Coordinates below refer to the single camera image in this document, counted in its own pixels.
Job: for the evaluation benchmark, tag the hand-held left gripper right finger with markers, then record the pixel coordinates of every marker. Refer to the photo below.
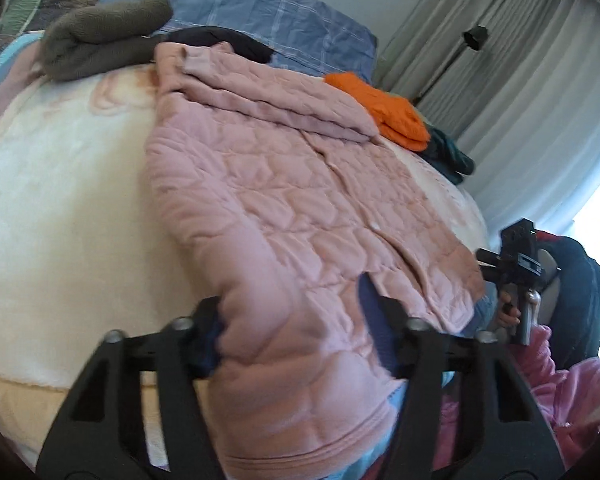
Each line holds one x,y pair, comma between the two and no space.
372,320

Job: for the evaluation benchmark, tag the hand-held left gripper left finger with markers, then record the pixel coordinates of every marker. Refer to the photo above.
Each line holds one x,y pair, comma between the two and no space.
209,345

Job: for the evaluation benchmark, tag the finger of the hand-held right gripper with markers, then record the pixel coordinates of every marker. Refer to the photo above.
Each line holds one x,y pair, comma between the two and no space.
487,256
492,274

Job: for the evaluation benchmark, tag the pink quilted jacket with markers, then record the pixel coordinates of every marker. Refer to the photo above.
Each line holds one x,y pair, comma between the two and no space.
280,210

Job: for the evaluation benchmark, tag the person's right forearm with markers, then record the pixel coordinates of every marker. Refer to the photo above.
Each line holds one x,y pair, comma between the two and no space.
570,380

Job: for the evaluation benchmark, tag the person's right hand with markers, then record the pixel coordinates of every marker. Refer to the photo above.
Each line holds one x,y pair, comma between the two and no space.
509,316

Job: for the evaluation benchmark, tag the teal garment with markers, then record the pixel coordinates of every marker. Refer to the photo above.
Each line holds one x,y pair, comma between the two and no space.
450,155

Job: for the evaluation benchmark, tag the person's pink fleece robe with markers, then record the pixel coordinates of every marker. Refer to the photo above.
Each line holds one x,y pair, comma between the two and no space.
545,440

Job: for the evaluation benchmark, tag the grey pleated curtain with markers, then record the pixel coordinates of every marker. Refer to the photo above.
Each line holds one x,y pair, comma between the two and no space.
520,85

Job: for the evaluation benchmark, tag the orange puffer jacket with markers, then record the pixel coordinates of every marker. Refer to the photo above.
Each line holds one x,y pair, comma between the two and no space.
390,110

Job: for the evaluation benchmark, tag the cream fleece blanket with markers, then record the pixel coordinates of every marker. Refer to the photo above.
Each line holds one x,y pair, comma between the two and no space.
55,210

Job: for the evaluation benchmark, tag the black puffer garment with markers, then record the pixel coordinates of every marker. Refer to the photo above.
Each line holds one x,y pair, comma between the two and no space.
230,42

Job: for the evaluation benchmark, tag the blue plaid duvet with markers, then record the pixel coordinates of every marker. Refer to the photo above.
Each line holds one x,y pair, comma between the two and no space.
280,15

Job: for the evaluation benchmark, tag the grey fleece garment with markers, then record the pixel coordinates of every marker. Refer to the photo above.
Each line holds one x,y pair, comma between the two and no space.
100,35

